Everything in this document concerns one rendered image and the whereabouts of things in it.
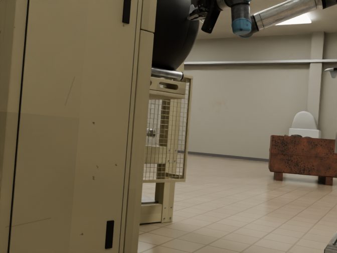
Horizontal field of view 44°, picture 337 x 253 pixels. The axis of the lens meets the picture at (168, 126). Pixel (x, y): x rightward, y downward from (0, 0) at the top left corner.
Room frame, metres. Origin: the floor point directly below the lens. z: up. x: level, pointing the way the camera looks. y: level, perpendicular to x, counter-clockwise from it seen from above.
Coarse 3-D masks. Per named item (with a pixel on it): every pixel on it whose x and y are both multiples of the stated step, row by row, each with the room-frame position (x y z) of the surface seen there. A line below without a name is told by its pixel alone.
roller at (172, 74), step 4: (152, 68) 1.92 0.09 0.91; (156, 68) 1.93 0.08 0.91; (160, 68) 1.95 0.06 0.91; (164, 68) 1.98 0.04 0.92; (152, 72) 1.92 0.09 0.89; (156, 72) 1.93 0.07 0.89; (160, 72) 1.95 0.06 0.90; (164, 72) 1.96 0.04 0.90; (168, 72) 1.98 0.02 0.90; (172, 72) 1.99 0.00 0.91; (176, 72) 2.01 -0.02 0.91; (180, 72) 2.03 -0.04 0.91; (160, 76) 1.97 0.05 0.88; (164, 76) 1.98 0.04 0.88; (168, 76) 1.99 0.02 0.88; (172, 76) 2.00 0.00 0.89; (176, 76) 2.01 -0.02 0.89; (180, 76) 2.02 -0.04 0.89
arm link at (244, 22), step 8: (232, 8) 1.63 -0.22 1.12; (240, 8) 1.61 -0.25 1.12; (248, 8) 1.62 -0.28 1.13; (232, 16) 1.63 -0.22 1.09; (240, 16) 1.61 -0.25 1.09; (248, 16) 1.62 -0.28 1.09; (232, 24) 1.64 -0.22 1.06; (240, 24) 1.61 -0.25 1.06; (248, 24) 1.61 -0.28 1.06; (240, 32) 1.63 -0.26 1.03; (248, 32) 1.64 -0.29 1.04
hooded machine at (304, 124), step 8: (304, 112) 10.65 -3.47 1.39; (296, 120) 10.73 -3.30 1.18; (304, 120) 10.64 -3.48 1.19; (312, 120) 10.56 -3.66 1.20; (296, 128) 10.72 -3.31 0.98; (304, 128) 10.64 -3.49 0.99; (312, 128) 10.56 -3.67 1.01; (304, 136) 10.59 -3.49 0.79; (312, 136) 10.51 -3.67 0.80; (320, 136) 10.93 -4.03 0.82
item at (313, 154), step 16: (272, 144) 6.48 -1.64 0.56; (288, 144) 6.43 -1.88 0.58; (304, 144) 6.38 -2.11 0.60; (320, 144) 6.33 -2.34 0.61; (272, 160) 6.47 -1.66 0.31; (288, 160) 6.42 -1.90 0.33; (304, 160) 6.37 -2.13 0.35; (320, 160) 6.33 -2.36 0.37; (336, 160) 6.28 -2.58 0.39; (320, 176) 6.83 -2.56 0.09; (336, 176) 6.28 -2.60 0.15
